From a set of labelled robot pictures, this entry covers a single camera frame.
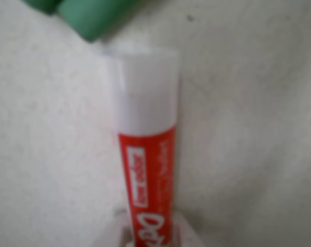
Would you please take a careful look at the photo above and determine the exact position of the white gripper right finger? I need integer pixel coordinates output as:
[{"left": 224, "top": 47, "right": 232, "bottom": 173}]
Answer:
[{"left": 170, "top": 214, "right": 192, "bottom": 247}]

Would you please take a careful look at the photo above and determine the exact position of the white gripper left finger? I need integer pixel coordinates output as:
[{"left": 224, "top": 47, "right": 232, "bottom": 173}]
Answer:
[{"left": 120, "top": 223, "right": 134, "bottom": 247}]

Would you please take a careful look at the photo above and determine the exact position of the red dry erase marker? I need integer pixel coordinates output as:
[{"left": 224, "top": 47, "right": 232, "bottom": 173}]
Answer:
[{"left": 117, "top": 49, "right": 184, "bottom": 247}]

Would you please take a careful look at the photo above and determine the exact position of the green cylinder piece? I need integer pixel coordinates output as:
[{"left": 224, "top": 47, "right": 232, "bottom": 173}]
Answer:
[{"left": 55, "top": 0, "right": 121, "bottom": 43}]

